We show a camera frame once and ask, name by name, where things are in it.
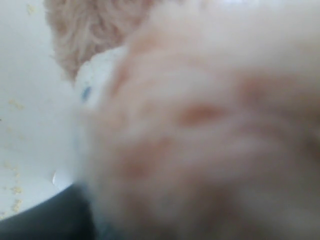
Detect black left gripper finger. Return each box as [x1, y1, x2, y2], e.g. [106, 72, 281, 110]
[0, 185, 96, 240]

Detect tan teddy bear striped sweater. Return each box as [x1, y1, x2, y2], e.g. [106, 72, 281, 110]
[44, 0, 320, 240]

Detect white paper scrap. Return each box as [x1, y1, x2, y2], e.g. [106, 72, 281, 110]
[51, 169, 74, 190]

